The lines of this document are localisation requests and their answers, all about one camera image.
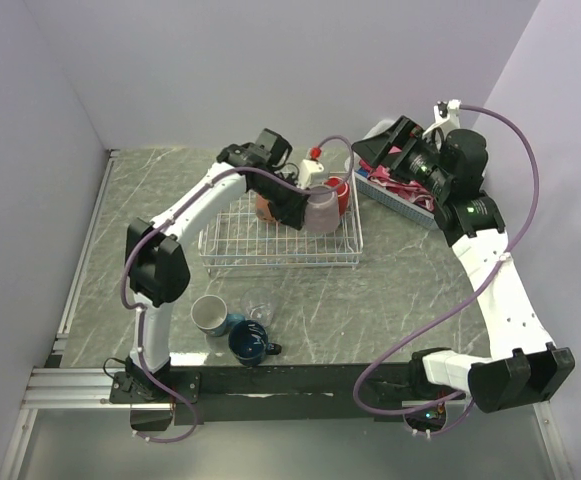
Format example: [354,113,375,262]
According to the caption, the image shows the mauve purple mug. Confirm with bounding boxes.
[304,185,339,234]

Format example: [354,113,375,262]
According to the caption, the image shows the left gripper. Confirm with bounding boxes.
[254,172,313,231]

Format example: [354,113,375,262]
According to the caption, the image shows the red mug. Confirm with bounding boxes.
[324,176,350,216]

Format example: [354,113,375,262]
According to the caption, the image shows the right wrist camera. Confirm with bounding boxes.
[431,99,461,136]

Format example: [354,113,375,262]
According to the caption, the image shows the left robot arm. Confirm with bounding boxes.
[120,129,315,402]

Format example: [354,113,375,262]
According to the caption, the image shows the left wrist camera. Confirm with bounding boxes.
[297,146,329,190]

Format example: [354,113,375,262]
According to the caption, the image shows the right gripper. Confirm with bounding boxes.
[350,116,450,198]

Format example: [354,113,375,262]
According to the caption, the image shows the white wire dish rack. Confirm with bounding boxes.
[197,177,364,272]

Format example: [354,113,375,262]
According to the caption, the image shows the dark blue mug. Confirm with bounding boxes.
[228,320,282,367]

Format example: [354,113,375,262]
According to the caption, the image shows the small clear glass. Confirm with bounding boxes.
[241,287,277,327]

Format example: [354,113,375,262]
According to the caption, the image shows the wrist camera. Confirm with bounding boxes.
[431,99,461,136]
[297,146,329,190]

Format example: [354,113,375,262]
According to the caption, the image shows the light blue mug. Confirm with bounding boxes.
[190,295,245,337]

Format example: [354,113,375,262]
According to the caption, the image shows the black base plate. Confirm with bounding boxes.
[108,363,451,431]

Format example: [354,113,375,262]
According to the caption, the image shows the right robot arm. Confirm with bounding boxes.
[352,116,575,413]

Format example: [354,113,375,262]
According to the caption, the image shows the pink camouflage cloth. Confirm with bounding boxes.
[358,159,434,213]

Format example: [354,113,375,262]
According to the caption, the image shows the white plastic basket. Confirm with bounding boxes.
[354,154,438,230]

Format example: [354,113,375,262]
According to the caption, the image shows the salmon pink mug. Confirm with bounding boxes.
[255,195,277,224]

